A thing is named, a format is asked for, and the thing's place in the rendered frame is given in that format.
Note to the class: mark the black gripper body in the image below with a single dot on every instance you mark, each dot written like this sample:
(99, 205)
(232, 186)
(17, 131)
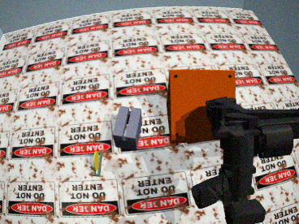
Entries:
(242, 210)

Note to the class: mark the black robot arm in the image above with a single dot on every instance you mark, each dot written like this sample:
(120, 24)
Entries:
(244, 134)

